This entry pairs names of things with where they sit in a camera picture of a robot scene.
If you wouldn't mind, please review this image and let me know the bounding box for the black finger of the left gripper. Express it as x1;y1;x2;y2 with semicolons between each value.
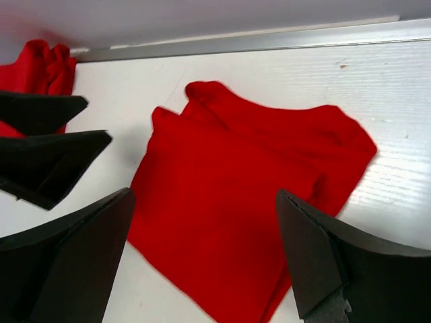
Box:
1;130;112;211

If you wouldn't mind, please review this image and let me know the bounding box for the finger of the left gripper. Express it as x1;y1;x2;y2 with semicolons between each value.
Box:
1;92;88;135

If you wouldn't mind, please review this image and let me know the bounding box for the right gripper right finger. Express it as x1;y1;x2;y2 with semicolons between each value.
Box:
275;190;430;322

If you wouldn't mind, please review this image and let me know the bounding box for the folded red t shirt stack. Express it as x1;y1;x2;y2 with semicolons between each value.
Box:
1;40;77;138

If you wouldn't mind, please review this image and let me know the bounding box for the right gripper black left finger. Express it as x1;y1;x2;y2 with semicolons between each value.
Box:
1;188;135;322

